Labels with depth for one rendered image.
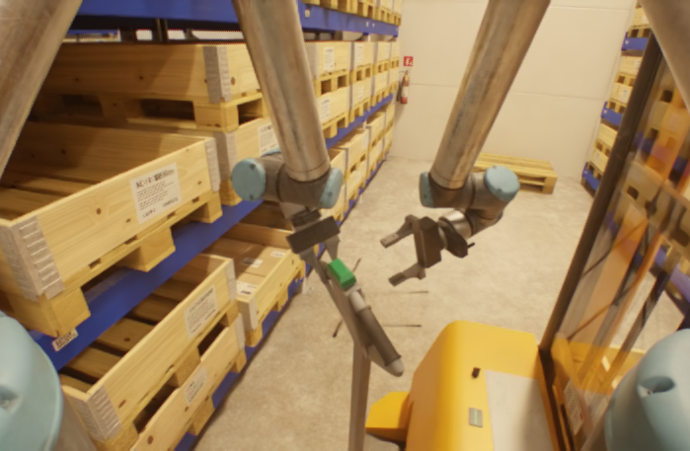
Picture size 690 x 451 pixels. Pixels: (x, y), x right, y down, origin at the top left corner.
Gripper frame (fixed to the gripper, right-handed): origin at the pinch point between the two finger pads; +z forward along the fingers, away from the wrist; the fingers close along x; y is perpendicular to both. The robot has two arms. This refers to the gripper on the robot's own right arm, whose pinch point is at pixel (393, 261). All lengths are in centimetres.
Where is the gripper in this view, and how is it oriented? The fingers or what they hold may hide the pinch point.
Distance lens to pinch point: 94.4
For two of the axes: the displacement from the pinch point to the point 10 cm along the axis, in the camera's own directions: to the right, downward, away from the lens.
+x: -2.2, -8.0, -5.6
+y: -4.5, -4.3, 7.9
